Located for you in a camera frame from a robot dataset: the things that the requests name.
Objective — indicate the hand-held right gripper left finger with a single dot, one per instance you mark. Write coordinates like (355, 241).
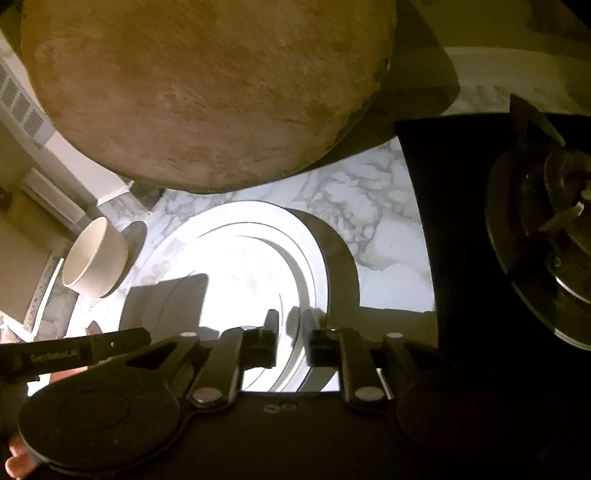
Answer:
(269, 337)

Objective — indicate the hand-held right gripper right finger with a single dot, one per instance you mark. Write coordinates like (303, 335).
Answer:
(318, 348)

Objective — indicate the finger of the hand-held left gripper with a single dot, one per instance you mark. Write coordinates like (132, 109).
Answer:
(69, 353)

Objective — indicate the person's left hand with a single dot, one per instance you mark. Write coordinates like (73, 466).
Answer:
(21, 457)

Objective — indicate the white ceramic bowl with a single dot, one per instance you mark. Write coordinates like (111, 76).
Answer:
(99, 263)

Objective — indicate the black gas stove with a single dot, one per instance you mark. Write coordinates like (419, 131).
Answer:
(452, 221)

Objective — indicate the stove burner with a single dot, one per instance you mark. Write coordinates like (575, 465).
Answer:
(549, 240)

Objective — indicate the round wooden cutting board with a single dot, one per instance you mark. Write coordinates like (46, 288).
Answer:
(194, 83)

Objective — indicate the wall vent grille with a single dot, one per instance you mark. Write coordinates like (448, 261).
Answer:
(18, 106)

